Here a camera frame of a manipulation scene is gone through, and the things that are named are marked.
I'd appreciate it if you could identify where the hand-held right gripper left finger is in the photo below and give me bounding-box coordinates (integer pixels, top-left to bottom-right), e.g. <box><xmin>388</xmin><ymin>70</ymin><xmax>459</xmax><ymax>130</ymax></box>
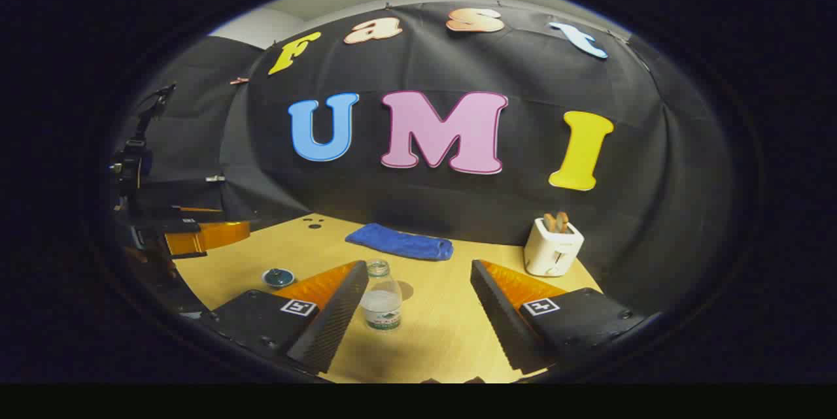
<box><xmin>199</xmin><ymin>260</ymin><xmax>370</xmax><ymax>375</ymax></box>

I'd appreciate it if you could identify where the white toaster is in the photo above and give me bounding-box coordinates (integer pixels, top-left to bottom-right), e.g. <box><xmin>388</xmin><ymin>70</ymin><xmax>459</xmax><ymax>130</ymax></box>
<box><xmin>524</xmin><ymin>218</ymin><xmax>585</xmax><ymax>277</ymax></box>

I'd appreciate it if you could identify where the black backdrop cloth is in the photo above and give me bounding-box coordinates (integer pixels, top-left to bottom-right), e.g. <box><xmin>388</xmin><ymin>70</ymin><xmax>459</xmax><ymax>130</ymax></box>
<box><xmin>114</xmin><ymin>1</ymin><xmax>736</xmax><ymax>315</ymax></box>

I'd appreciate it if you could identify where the clear plastic water bottle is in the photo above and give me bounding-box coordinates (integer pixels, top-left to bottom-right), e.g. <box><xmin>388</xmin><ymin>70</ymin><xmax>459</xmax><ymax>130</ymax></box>
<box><xmin>360</xmin><ymin>259</ymin><xmax>403</xmax><ymax>331</ymax></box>

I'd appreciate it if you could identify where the blue towel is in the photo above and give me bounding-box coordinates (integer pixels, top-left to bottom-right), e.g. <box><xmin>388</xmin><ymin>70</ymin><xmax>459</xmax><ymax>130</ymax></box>
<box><xmin>345</xmin><ymin>223</ymin><xmax>454</xmax><ymax>261</ymax></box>

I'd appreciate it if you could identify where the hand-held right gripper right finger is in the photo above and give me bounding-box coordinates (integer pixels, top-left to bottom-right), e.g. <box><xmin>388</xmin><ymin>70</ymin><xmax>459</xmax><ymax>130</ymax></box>
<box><xmin>470</xmin><ymin>260</ymin><xmax>648</xmax><ymax>374</ymax></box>

